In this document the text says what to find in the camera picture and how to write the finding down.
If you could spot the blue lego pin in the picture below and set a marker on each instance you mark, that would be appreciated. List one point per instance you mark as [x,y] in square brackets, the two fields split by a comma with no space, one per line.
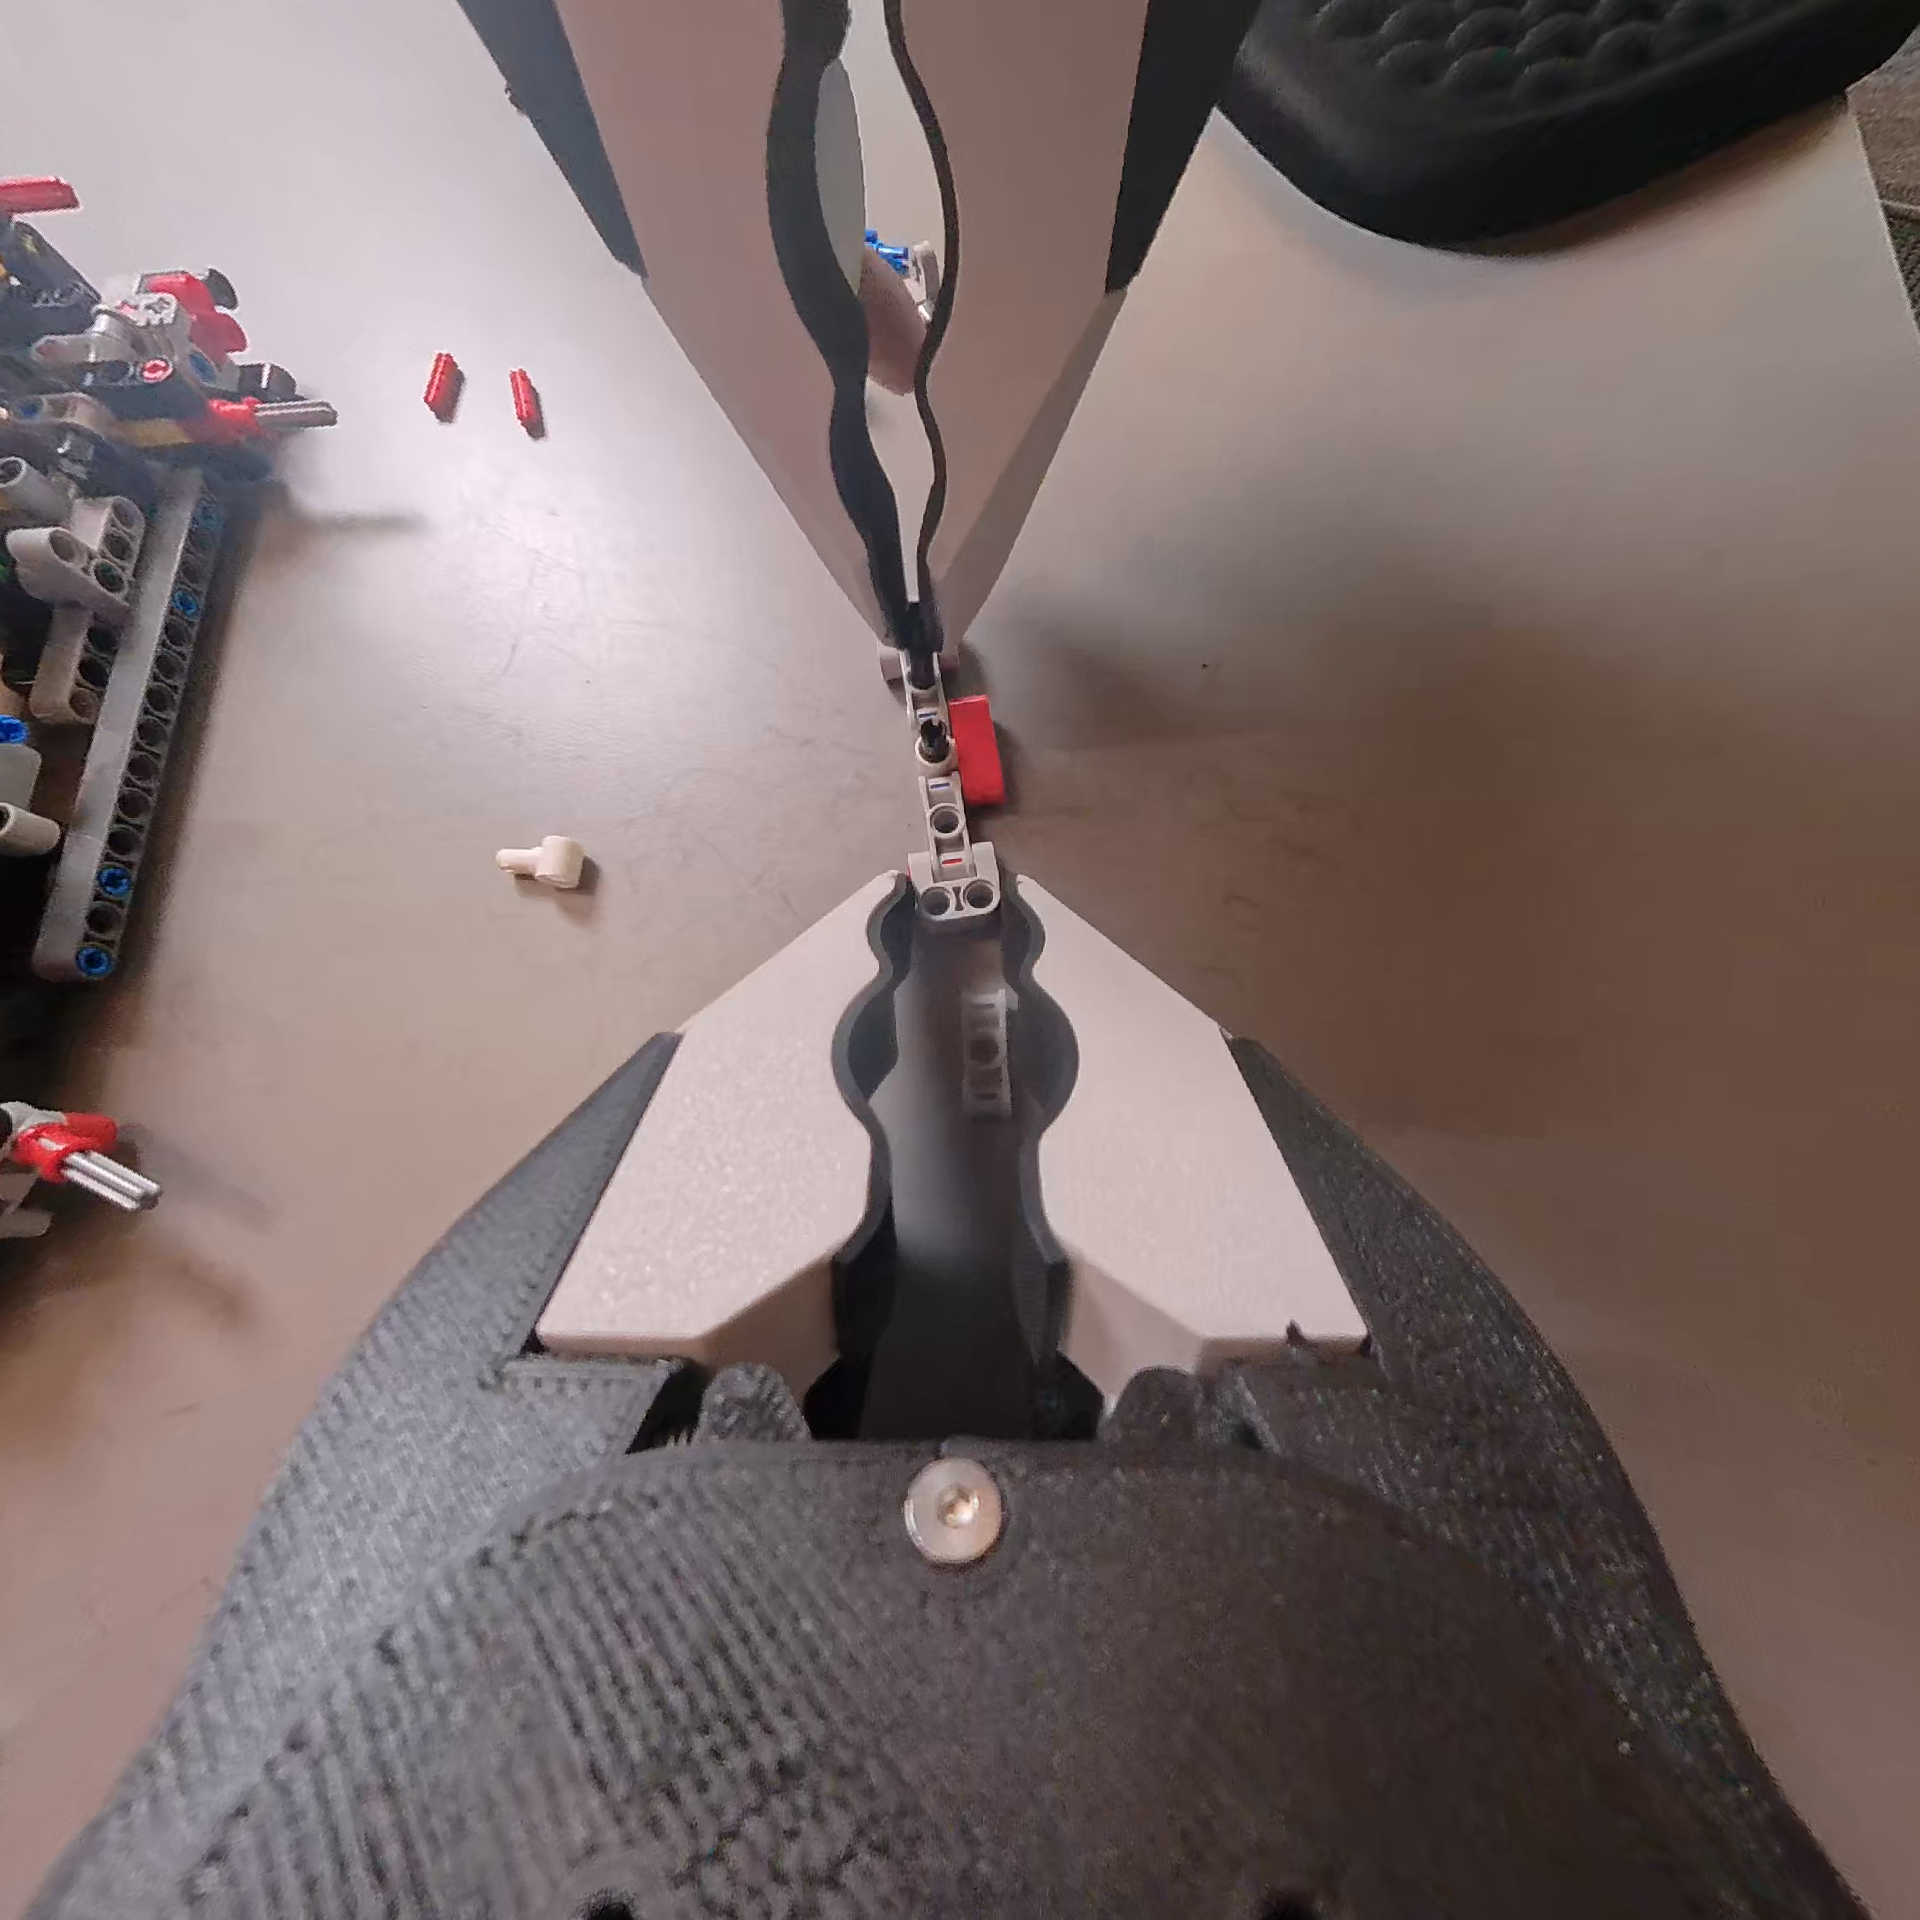
[889,252]

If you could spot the grey lego connector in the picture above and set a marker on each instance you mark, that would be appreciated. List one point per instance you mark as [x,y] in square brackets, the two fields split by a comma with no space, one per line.
[896,344]
[924,270]

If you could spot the short grey lego beam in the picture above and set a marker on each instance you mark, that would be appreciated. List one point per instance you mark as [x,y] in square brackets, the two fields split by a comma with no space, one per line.
[987,1050]

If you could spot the red lego piece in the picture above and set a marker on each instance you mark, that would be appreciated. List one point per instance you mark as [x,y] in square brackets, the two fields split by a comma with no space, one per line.
[978,750]

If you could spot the white lego pin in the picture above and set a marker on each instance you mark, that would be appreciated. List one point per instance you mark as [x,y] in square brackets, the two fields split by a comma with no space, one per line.
[549,860]

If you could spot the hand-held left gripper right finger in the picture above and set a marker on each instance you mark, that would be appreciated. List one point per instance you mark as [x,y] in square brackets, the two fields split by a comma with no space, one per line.
[1184,1155]

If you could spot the long grey lego beam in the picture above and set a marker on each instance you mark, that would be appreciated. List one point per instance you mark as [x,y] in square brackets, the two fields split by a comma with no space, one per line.
[955,889]

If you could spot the large lego vehicle assembly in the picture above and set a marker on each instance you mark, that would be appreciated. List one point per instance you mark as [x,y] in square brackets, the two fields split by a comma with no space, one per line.
[135,691]

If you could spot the black mesh chair seat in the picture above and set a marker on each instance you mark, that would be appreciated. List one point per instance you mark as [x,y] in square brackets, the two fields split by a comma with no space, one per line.
[1500,121]

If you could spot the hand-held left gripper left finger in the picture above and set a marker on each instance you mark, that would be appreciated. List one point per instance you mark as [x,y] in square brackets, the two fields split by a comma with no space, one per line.
[704,1171]

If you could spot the small lego sub-assembly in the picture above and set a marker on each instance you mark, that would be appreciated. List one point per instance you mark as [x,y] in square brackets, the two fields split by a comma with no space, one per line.
[61,1148]

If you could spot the red lego pin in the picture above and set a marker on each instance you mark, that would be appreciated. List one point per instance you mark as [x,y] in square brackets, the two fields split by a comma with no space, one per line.
[440,385]
[525,401]

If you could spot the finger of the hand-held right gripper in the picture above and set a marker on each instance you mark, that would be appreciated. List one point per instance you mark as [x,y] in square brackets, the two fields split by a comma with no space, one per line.
[690,195]
[1035,225]

